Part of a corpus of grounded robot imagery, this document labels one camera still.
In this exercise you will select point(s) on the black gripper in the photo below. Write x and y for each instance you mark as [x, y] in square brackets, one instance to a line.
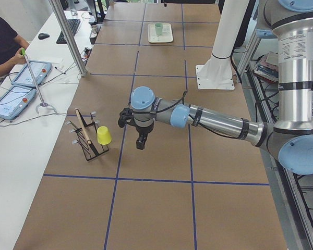
[143, 130]

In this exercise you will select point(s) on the pale green plastic cup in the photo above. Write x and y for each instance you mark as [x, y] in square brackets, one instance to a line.
[158, 28]

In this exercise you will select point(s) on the yellow plastic cup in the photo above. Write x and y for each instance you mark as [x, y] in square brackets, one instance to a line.
[103, 135]

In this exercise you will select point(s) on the cream bear tray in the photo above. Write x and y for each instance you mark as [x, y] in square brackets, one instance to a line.
[166, 37]

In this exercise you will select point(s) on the metal cup on desk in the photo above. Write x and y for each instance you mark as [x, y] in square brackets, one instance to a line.
[94, 31]

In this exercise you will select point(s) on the upper orange black connector box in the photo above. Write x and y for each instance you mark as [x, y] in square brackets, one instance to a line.
[87, 52]

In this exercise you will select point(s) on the lower teach pendant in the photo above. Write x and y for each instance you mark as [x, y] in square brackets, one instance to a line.
[15, 100]

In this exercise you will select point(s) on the black computer mouse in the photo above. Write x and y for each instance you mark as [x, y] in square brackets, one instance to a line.
[43, 36]

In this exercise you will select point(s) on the stack of books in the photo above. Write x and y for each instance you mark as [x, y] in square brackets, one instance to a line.
[267, 67]

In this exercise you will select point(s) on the seated person black shirt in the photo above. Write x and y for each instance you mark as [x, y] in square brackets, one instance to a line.
[11, 44]

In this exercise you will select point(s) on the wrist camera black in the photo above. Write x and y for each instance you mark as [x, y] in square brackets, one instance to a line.
[126, 117]

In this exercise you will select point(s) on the black wire cup rack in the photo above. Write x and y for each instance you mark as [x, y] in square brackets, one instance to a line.
[83, 139]

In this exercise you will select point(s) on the aluminium frame post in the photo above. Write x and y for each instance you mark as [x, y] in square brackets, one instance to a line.
[61, 18]

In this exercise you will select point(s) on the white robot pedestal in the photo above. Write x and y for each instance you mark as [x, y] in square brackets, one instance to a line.
[216, 73]

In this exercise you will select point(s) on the aluminium side frame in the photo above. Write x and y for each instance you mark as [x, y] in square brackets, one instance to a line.
[292, 193]

